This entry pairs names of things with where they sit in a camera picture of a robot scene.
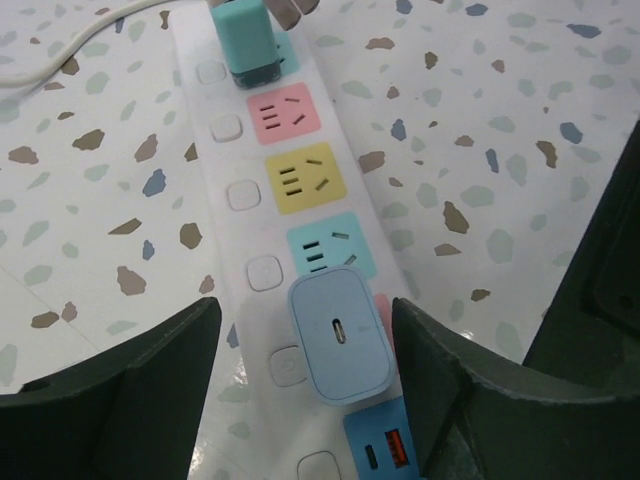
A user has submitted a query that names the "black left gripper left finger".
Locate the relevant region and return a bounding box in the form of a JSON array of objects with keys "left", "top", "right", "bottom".
[{"left": 1, "top": 297, "right": 222, "bottom": 479}]

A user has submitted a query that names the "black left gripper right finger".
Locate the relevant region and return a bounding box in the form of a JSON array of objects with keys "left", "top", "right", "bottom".
[{"left": 392, "top": 298, "right": 639, "bottom": 479}]

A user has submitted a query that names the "light blue plug adapter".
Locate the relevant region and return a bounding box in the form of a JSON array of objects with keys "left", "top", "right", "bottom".
[{"left": 287, "top": 265, "right": 396, "bottom": 406}]

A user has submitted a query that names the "white multicolour power strip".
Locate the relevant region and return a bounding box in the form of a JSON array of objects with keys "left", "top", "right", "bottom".
[{"left": 172, "top": 3, "right": 419, "bottom": 479}]

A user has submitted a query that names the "teal plug adapter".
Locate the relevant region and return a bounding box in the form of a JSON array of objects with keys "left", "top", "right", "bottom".
[{"left": 210, "top": 0, "right": 281, "bottom": 90}]

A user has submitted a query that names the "white charger block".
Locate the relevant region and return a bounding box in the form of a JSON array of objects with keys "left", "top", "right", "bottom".
[{"left": 264, "top": 0, "right": 320, "bottom": 31}]

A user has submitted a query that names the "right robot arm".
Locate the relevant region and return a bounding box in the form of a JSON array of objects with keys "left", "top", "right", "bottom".
[{"left": 524, "top": 131, "right": 639, "bottom": 390}]

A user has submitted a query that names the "white power strip cable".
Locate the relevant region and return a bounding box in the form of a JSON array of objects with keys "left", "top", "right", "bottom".
[{"left": 0, "top": 0, "right": 171, "bottom": 87}]

